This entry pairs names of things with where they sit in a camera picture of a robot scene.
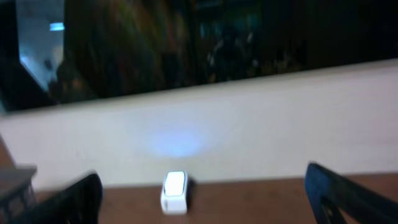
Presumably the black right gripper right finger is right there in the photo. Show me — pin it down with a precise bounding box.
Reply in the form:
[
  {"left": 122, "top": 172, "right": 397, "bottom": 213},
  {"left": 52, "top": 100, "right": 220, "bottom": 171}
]
[{"left": 304, "top": 162, "right": 397, "bottom": 223}]

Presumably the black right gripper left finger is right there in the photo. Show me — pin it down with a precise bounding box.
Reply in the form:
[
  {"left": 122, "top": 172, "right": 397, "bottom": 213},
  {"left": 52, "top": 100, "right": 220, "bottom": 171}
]
[{"left": 12, "top": 173, "right": 103, "bottom": 224}]

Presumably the white barcode scanner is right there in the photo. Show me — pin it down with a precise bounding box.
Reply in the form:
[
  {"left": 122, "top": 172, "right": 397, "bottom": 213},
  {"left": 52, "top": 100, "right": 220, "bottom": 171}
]
[{"left": 160, "top": 170, "right": 193, "bottom": 215}]

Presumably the dark grey plastic basket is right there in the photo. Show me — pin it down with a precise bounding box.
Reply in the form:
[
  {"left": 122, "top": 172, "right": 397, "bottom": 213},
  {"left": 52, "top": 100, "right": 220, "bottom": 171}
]
[{"left": 1, "top": 166, "right": 37, "bottom": 223}]

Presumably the dark glass window pane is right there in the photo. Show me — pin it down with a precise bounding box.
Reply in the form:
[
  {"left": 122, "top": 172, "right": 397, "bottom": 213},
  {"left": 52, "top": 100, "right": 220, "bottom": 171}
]
[{"left": 1, "top": 0, "right": 397, "bottom": 113}]

